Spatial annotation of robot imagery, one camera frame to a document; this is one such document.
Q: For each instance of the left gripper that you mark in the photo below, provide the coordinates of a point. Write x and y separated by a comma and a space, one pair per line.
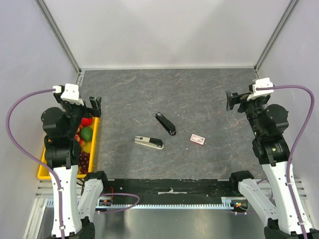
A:
95, 110

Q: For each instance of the peach fruit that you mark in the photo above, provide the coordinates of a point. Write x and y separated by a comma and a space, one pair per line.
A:
78, 136

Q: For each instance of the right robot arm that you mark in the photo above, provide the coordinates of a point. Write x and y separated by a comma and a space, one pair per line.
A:
283, 217

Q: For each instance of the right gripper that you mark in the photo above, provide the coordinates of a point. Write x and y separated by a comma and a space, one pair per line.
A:
242, 99

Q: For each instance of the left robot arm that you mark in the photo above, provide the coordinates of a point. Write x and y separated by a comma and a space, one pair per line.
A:
73, 217

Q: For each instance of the yellow plastic bin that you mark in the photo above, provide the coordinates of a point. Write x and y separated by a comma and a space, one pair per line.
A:
43, 173

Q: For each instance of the red apple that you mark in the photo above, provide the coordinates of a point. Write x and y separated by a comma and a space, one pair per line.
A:
86, 122

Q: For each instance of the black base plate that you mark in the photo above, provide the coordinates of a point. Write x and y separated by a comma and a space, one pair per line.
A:
205, 187

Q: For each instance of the green avocado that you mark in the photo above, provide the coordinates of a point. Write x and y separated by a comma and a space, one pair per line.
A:
86, 134

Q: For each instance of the purple grape bunch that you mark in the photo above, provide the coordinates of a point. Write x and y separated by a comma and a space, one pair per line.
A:
84, 159

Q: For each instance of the silver and black stapler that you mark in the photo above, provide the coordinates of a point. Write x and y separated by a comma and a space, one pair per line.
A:
150, 142

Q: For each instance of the grey cable duct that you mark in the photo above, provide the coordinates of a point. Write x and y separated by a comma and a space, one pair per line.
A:
167, 201

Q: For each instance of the red white staple box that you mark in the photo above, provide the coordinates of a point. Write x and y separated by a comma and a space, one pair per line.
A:
197, 139

